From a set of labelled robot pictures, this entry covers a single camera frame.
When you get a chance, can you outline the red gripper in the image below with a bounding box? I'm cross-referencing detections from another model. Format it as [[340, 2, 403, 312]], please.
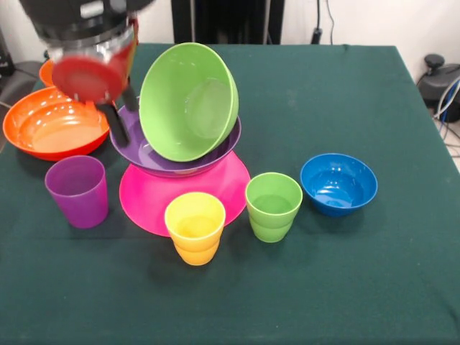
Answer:
[[51, 16, 139, 147]]

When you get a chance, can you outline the green bowl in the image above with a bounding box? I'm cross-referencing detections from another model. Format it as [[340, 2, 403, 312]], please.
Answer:
[[138, 42, 240, 162]]

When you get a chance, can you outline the purple bowl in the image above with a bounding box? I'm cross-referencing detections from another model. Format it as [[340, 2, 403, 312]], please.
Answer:
[[109, 104, 242, 179]]

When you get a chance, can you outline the large orange bowl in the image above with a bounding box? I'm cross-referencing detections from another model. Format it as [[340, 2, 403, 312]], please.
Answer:
[[2, 86, 111, 162]]

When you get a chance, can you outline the large pink bowl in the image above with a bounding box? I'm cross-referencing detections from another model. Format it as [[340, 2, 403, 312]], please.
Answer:
[[119, 150, 252, 237]]

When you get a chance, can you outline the small orange bowl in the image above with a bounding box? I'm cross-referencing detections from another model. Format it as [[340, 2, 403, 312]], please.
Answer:
[[39, 59, 55, 88]]

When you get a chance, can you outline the purple cup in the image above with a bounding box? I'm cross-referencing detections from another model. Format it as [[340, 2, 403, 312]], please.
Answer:
[[44, 155, 110, 229]]

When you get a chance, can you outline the yellow cup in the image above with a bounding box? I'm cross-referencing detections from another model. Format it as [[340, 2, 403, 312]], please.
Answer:
[[164, 191, 226, 266]]

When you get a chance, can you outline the green cup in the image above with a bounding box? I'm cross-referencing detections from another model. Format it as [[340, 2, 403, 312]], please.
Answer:
[[244, 172, 303, 244]]

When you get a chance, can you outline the dark green tablecloth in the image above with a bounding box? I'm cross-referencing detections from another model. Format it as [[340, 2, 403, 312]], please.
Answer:
[[0, 42, 460, 345]]

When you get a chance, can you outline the blue bowl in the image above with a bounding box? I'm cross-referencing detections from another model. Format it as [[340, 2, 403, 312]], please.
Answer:
[[300, 152, 379, 217]]

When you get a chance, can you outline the black wall cable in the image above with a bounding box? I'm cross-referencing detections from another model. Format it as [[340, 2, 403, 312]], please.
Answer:
[[311, 0, 336, 46]]

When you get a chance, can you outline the tangle of cables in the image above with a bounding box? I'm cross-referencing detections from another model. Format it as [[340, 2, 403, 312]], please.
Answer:
[[433, 78, 460, 159]]

